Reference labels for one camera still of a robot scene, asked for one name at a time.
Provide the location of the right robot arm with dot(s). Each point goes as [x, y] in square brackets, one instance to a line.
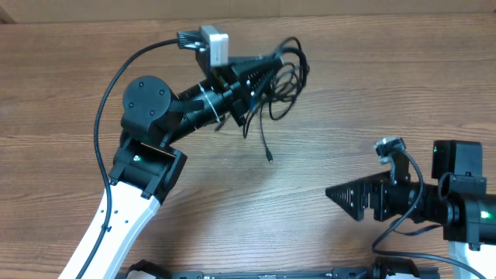
[458, 204]

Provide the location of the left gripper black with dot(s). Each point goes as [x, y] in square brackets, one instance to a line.
[235, 93]

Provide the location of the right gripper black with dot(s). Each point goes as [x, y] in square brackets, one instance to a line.
[376, 188]

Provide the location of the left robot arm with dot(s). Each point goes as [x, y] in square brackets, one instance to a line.
[146, 167]

